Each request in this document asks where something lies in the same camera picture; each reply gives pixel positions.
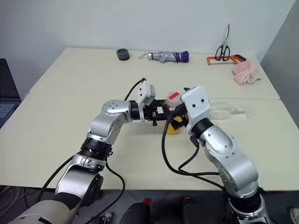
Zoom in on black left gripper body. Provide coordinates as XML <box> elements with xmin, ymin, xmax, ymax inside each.
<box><xmin>142</xmin><ymin>99</ymin><xmax>165</xmax><ymax>127</ymax></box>

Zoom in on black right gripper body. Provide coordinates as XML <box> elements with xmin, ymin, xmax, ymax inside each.
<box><xmin>171</xmin><ymin>104</ymin><xmax>189</xmax><ymax>129</ymax></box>

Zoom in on clear bottle with orange drink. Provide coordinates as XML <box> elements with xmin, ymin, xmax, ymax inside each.
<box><xmin>164</xmin><ymin>102</ymin><xmax>185</xmax><ymax>136</ymax></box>

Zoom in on clear wine glass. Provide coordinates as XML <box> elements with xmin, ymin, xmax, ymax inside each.
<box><xmin>209</xmin><ymin>100</ymin><xmax>255</xmax><ymax>121</ymax></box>

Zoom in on orange black hacksaw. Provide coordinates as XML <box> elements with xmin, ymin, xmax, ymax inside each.
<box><xmin>206</xmin><ymin>55</ymin><xmax>246</xmax><ymax>66</ymax></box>

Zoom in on folded grey purple umbrella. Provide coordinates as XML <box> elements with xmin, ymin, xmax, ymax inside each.
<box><xmin>138</xmin><ymin>50</ymin><xmax>190</xmax><ymax>63</ymax></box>

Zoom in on pink cloth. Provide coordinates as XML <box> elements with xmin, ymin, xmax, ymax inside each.
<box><xmin>231</xmin><ymin>59</ymin><xmax>263</xmax><ymax>86</ymax></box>

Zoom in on dark rounded shape red mark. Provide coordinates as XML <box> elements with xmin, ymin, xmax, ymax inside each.
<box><xmin>121</xmin><ymin>197</ymin><xmax>182</xmax><ymax>224</ymax></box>

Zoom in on small white and black device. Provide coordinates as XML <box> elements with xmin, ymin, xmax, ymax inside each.
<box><xmin>90</xmin><ymin>211</ymin><xmax>115</xmax><ymax>224</ymax></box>

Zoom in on dark laptop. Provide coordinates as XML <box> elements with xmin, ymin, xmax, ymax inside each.
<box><xmin>0</xmin><ymin>58</ymin><xmax>21</xmax><ymax>129</ymax></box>

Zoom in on white shoe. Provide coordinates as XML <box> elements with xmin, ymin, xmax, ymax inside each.
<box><xmin>290</xmin><ymin>206</ymin><xmax>299</xmax><ymax>222</ymax></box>

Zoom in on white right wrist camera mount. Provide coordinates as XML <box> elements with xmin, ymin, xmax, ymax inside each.
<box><xmin>181</xmin><ymin>85</ymin><xmax>212</xmax><ymax>135</ymax></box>

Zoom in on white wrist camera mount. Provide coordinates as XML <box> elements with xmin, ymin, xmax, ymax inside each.
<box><xmin>181</xmin><ymin>85</ymin><xmax>212</xmax><ymax>135</ymax></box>
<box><xmin>136</xmin><ymin>79</ymin><xmax>157</xmax><ymax>122</ymax></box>

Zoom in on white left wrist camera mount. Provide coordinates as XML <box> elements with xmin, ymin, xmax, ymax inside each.
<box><xmin>136</xmin><ymin>79</ymin><xmax>157</xmax><ymax>122</ymax></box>

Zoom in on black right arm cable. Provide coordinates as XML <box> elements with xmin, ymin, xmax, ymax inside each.
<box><xmin>161</xmin><ymin>114</ymin><xmax>228</xmax><ymax>194</ymax></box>

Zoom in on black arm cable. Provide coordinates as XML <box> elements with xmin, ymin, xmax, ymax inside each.
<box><xmin>42</xmin><ymin>78</ymin><xmax>147</xmax><ymax>222</ymax></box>
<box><xmin>161</xmin><ymin>114</ymin><xmax>228</xmax><ymax>194</ymax></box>

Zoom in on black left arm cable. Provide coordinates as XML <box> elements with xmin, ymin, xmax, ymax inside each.
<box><xmin>42</xmin><ymin>78</ymin><xmax>147</xmax><ymax>222</ymax></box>

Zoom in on black handled scissors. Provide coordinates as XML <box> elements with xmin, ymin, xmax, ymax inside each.
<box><xmin>214</xmin><ymin>22</ymin><xmax>231</xmax><ymax>62</ymax></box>

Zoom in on white floor cable bundle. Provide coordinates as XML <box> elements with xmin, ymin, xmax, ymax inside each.
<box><xmin>0</xmin><ymin>186</ymin><xmax>28</xmax><ymax>210</ymax></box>

